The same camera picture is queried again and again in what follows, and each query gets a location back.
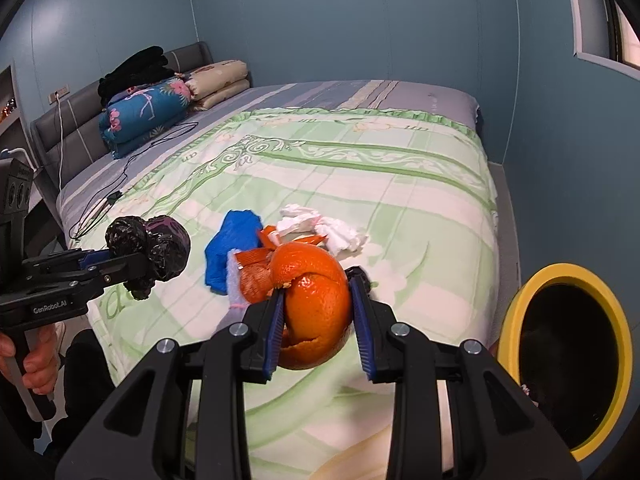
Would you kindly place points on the orange peel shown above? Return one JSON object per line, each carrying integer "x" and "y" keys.
{"x": 315, "y": 305}

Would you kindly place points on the green patterned blanket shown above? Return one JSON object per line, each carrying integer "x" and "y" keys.
{"x": 400, "y": 200}

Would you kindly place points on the yellow-rimmed trash bin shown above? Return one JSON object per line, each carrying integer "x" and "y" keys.
{"x": 510, "y": 340}

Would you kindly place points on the white wall socket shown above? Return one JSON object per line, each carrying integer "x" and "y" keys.
{"x": 57, "y": 95}

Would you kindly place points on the orange snack wrapper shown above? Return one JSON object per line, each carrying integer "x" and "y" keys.
{"x": 252, "y": 280}

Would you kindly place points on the person's dark pants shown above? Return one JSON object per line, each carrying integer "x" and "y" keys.
{"x": 80, "y": 385}

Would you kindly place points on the black clothes pile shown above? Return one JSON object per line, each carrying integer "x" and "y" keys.
{"x": 130, "y": 75}

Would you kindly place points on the white tissue bundle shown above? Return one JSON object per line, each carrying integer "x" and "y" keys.
{"x": 340, "y": 235}

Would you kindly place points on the person's left hand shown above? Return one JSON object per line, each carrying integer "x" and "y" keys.
{"x": 42, "y": 365}

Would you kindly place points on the beige folded quilt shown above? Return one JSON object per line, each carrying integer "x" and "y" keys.
{"x": 220, "y": 80}

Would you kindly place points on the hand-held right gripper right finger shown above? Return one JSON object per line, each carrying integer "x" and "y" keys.
{"x": 361, "y": 330}

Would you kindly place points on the brown framed window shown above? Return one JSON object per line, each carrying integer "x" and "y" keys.
{"x": 580, "y": 20}

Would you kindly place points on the grey padded headboard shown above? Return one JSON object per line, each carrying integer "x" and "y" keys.
{"x": 75, "y": 130}

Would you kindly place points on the blue floral folded quilt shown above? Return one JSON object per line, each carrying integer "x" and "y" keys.
{"x": 145, "y": 115}

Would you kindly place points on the bed with striped sheet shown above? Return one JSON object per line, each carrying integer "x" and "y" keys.
{"x": 350, "y": 95}

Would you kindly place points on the blue crumpled cloth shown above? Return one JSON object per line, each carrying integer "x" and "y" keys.
{"x": 230, "y": 250}

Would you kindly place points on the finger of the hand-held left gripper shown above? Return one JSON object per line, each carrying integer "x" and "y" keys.
{"x": 97, "y": 257}
{"x": 120, "y": 267}

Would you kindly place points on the black plastic bag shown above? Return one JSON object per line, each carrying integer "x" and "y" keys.
{"x": 165, "y": 250}

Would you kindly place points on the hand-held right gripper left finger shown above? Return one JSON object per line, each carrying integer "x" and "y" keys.
{"x": 276, "y": 332}

